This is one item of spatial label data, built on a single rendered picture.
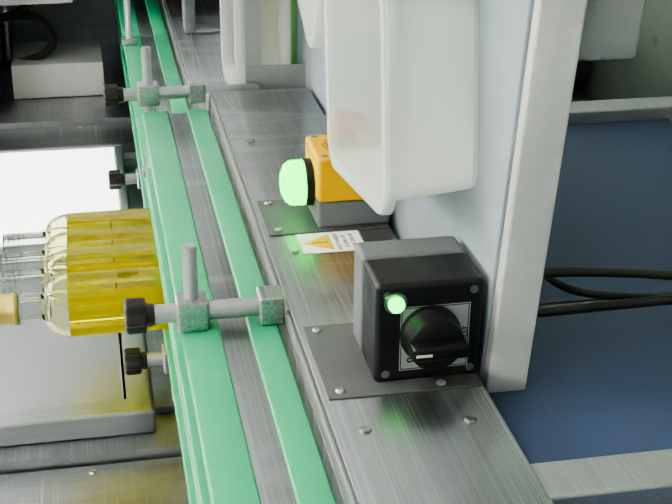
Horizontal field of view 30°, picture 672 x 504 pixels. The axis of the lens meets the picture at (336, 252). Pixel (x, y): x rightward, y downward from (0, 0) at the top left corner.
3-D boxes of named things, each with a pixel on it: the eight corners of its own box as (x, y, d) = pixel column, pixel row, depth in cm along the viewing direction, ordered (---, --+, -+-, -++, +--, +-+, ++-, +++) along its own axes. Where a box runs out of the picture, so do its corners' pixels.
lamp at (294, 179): (306, 194, 122) (276, 196, 121) (306, 151, 120) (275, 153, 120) (315, 212, 118) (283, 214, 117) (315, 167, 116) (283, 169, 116)
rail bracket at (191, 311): (282, 307, 107) (124, 320, 105) (282, 228, 104) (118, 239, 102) (290, 329, 103) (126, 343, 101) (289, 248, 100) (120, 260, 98)
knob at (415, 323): (457, 356, 92) (471, 379, 89) (398, 362, 91) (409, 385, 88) (461, 302, 90) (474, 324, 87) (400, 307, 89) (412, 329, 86)
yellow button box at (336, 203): (378, 196, 125) (304, 201, 124) (379, 125, 122) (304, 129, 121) (394, 224, 119) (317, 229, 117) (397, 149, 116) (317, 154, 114)
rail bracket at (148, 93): (205, 167, 164) (108, 172, 162) (201, 41, 157) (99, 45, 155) (208, 175, 161) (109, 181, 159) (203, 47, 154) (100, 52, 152)
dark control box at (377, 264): (454, 324, 100) (351, 333, 99) (459, 233, 97) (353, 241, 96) (485, 375, 93) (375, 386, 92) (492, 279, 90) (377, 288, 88)
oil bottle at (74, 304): (234, 302, 144) (44, 317, 140) (233, 258, 142) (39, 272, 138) (240, 325, 139) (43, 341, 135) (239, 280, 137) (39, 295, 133)
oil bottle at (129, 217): (218, 242, 160) (46, 254, 156) (216, 201, 157) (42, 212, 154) (223, 260, 155) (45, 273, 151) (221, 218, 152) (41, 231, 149)
